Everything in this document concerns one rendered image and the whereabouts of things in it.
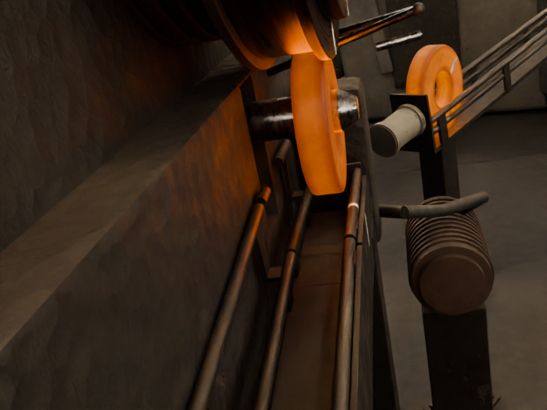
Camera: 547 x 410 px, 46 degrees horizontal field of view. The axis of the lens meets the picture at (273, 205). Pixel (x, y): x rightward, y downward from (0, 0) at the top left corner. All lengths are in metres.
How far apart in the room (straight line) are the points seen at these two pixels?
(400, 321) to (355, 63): 1.96
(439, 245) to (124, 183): 0.67
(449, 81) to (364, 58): 2.27
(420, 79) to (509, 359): 0.78
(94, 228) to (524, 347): 1.42
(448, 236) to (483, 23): 2.37
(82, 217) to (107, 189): 0.04
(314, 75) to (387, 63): 2.79
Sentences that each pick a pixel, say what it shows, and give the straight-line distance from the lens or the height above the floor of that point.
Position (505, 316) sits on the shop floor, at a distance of 1.80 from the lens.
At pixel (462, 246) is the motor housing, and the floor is 0.53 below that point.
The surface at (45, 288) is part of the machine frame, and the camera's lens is 0.31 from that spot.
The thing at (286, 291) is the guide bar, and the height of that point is 0.70.
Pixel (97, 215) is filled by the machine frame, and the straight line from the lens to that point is 0.38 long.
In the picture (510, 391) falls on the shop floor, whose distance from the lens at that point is 1.56.
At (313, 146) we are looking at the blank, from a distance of 0.61.
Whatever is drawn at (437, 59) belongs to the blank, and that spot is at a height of 0.76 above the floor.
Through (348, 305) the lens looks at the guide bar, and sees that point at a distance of 0.56.
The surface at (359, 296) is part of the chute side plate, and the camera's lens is 0.58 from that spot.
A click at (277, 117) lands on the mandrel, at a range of 0.67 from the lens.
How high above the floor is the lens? 0.99
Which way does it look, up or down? 22 degrees down
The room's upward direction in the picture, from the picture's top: 11 degrees counter-clockwise
